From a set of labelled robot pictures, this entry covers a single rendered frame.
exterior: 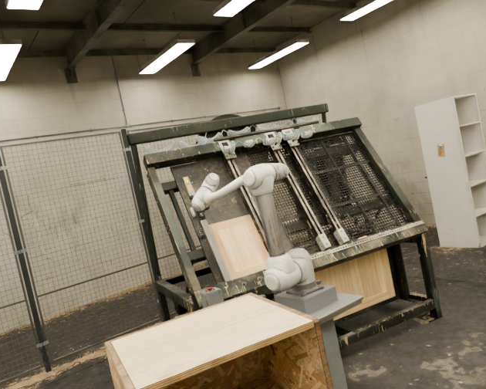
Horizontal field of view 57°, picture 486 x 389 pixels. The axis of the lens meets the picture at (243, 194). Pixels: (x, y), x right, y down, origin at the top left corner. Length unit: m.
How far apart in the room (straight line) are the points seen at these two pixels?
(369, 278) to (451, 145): 2.98
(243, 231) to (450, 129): 3.88
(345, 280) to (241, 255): 1.06
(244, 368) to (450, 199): 5.53
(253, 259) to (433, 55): 5.76
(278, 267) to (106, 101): 6.40
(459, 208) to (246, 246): 3.94
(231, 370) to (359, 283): 2.70
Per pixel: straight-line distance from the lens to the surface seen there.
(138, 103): 8.77
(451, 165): 6.73
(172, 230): 3.42
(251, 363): 1.62
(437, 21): 8.39
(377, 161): 4.51
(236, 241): 3.51
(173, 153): 3.76
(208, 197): 2.99
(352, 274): 4.12
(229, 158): 3.83
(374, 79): 9.04
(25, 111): 8.17
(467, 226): 6.81
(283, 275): 2.63
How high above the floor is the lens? 1.67
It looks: 3 degrees down
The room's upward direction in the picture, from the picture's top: 12 degrees counter-clockwise
